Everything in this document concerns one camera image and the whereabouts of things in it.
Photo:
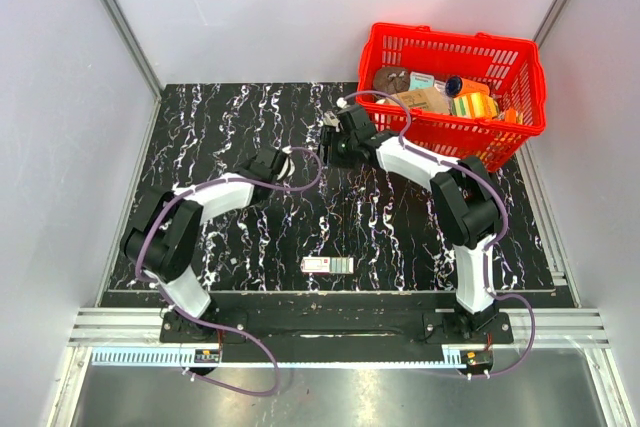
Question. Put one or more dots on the orange bottle blue cap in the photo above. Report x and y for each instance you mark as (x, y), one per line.
(456, 86)

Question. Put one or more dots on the red plastic basket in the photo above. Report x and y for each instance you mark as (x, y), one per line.
(511, 67)

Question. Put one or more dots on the green yellow box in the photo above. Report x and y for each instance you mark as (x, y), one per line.
(475, 105)

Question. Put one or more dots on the brown round package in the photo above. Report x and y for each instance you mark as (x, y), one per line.
(391, 80)

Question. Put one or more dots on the teal white card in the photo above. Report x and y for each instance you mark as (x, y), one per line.
(418, 81)

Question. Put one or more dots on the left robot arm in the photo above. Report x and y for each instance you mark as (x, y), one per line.
(167, 224)

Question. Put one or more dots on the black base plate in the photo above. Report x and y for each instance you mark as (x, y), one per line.
(418, 316)

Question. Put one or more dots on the staple box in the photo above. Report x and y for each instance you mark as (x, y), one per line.
(327, 265)

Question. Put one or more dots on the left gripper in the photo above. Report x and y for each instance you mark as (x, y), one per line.
(249, 164)

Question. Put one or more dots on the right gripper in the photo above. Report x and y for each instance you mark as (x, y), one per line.
(329, 138)

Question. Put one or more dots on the white black stapler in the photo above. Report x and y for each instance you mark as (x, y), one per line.
(331, 120)

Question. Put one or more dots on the brown cardboard box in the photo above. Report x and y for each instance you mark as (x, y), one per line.
(427, 99)

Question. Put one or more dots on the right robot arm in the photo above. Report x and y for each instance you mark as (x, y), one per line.
(468, 208)

